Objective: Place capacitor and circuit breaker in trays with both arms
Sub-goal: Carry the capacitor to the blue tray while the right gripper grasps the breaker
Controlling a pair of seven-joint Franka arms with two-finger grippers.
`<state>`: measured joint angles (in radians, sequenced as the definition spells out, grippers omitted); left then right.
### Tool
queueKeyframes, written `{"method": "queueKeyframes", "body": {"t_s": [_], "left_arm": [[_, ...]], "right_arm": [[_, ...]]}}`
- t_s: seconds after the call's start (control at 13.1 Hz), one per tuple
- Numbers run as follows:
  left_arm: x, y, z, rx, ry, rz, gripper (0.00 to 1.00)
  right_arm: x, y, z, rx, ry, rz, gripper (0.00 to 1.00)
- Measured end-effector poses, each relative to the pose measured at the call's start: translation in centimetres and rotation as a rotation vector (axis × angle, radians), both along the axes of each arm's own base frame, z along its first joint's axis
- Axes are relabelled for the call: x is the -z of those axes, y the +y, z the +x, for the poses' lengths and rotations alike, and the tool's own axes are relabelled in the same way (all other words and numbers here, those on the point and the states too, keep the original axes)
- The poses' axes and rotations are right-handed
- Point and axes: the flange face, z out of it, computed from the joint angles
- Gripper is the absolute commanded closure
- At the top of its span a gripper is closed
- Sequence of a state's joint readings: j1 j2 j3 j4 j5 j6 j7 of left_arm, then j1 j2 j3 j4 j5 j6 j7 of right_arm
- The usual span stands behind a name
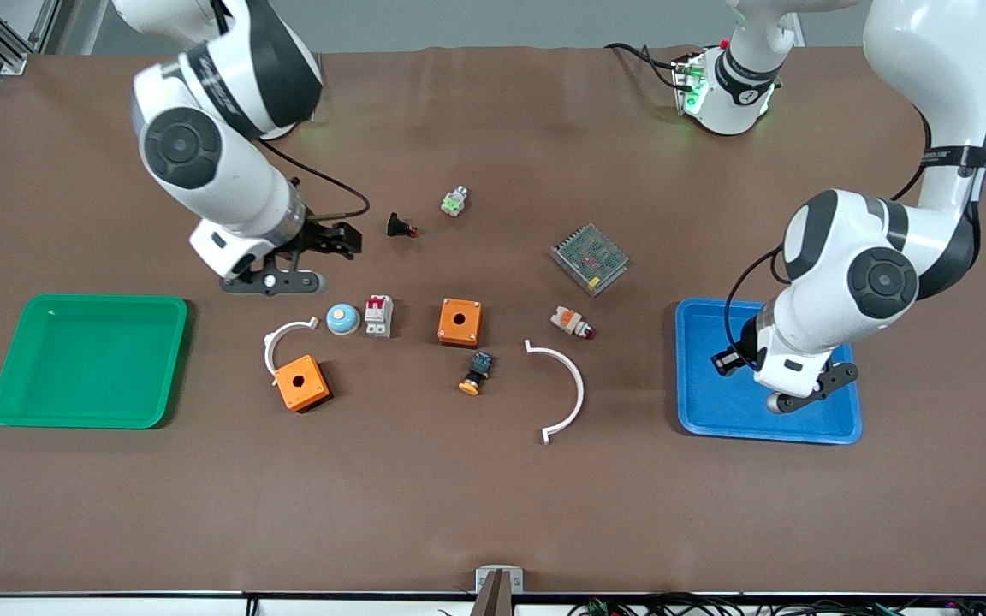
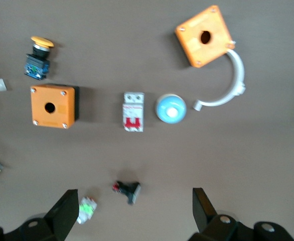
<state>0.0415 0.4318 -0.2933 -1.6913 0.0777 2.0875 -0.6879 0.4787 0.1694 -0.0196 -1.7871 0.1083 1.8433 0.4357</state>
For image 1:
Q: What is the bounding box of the brown table mat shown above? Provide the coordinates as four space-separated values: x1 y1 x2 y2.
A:
0 44 986 596

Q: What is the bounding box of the metal mesh power supply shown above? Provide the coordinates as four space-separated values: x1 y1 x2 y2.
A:
550 223 631 298

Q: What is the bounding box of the black left arm base cable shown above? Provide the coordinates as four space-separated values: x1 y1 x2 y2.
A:
604 41 684 92

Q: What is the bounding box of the blue plastic tray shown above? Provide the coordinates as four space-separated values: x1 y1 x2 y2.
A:
674 297 864 446

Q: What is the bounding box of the aluminium frame profile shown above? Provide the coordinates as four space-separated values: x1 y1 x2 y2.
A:
0 0 62 76

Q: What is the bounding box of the green plastic tray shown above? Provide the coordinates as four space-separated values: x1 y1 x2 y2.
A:
0 293 190 429

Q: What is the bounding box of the blue dome buzzer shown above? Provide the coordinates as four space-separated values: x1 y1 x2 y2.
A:
325 303 362 337

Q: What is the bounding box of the large white curved plastic strip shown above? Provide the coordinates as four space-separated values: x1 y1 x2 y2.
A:
524 339 585 446

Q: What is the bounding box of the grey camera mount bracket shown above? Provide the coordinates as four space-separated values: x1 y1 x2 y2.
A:
472 565 525 616

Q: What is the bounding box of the orange white red push button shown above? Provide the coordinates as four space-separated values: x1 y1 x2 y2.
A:
550 306 597 341

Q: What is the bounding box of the orange button box with hole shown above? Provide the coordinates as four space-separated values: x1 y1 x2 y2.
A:
274 354 332 413
437 298 484 348

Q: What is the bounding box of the black switch with orange cap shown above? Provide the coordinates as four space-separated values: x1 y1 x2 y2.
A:
458 350 495 397

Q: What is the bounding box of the small white curved plastic strip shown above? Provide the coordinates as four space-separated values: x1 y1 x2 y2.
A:
264 317 321 388

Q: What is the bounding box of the white red circuit breaker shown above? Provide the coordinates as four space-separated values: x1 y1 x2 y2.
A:
364 294 395 339

